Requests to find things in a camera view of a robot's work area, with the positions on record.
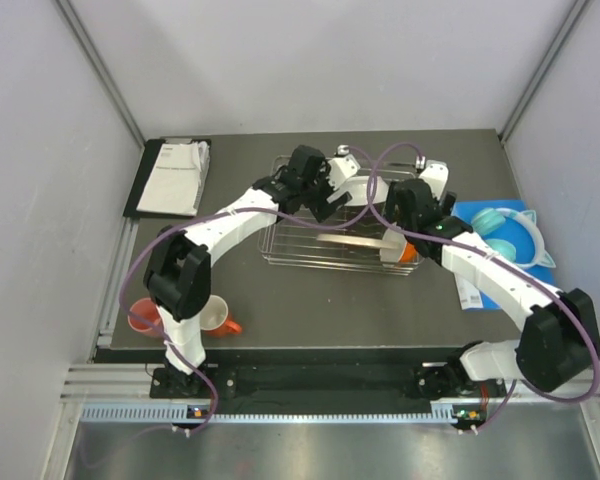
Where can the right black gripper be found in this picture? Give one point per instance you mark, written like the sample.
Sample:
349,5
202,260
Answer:
446,204

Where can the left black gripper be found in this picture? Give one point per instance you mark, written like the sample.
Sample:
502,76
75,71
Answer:
320,208

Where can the small white bowl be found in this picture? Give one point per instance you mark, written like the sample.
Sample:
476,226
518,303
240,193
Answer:
400,251

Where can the pink cream floral plate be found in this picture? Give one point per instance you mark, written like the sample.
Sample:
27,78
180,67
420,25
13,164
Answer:
358,241

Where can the metal wire dish rack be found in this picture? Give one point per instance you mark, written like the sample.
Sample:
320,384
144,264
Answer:
290,244

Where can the orange white mug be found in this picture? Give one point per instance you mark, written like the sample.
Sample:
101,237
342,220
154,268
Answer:
216,319

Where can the pink plastic cup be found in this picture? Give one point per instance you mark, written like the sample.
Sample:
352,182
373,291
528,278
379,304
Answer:
145,319

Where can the white blue-rimmed plate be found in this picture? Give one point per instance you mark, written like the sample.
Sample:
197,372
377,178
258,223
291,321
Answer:
356,187

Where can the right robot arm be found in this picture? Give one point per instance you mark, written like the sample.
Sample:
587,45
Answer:
558,339

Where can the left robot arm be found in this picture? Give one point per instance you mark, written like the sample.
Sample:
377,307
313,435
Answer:
178,274

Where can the teal cat-ear headphones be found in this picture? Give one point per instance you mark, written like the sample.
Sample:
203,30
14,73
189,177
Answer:
500,228

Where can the black tray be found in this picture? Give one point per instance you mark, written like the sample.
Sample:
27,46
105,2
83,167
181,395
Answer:
147,161

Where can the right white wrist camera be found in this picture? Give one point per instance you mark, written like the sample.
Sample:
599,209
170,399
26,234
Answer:
434,173

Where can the aluminium rail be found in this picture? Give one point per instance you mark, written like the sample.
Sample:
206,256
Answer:
119,382

